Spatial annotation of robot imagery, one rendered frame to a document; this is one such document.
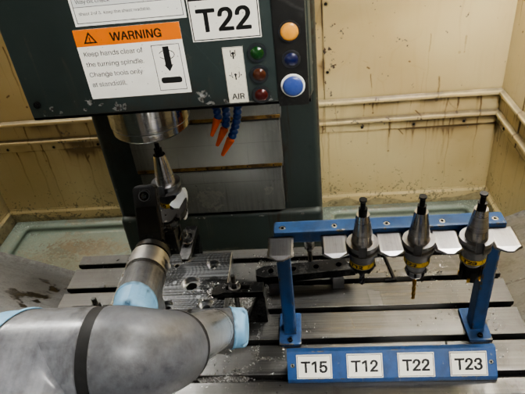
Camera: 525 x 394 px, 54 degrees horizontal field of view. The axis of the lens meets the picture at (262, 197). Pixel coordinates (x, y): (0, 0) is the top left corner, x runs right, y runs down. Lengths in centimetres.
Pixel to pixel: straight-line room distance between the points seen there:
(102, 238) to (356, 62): 126
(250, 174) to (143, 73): 87
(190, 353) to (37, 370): 16
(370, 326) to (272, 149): 60
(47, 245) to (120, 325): 180
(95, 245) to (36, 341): 167
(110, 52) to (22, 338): 41
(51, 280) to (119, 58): 132
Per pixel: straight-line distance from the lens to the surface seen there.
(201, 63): 78
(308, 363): 120
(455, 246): 107
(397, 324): 133
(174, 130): 101
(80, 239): 233
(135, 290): 91
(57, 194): 235
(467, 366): 124
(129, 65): 80
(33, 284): 199
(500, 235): 112
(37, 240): 243
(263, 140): 155
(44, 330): 61
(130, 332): 58
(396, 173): 212
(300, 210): 172
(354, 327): 132
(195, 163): 161
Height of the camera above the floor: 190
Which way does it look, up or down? 35 degrees down
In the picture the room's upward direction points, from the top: 7 degrees counter-clockwise
